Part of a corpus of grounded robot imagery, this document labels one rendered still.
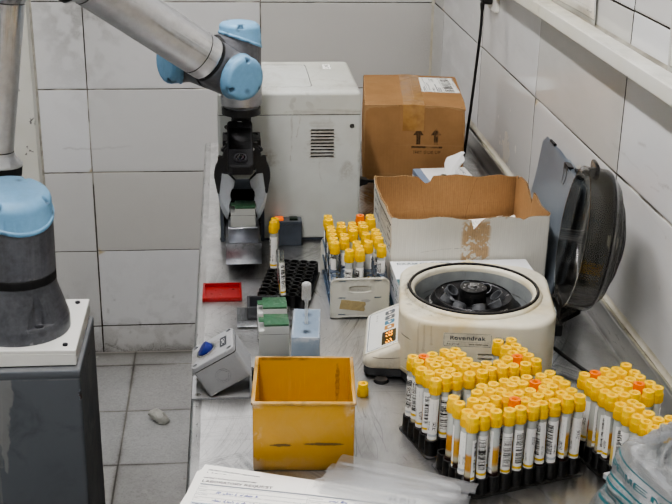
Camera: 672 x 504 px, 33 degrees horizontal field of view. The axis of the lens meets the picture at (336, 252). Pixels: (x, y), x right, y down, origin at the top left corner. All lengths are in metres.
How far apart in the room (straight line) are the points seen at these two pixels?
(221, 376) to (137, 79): 1.98
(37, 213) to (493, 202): 0.91
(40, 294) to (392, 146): 1.08
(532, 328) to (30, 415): 0.77
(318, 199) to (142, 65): 1.38
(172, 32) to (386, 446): 0.72
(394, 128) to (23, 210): 1.10
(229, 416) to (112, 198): 2.07
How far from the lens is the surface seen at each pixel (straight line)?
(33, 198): 1.78
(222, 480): 1.47
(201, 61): 1.87
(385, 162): 2.64
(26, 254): 1.78
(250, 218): 2.14
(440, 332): 1.67
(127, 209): 3.66
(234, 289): 2.05
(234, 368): 1.66
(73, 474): 1.89
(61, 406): 1.83
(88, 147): 3.61
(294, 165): 2.23
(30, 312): 1.81
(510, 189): 2.25
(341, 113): 2.21
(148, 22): 1.81
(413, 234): 1.98
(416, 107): 2.61
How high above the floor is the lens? 1.68
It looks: 21 degrees down
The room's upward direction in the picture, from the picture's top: 1 degrees clockwise
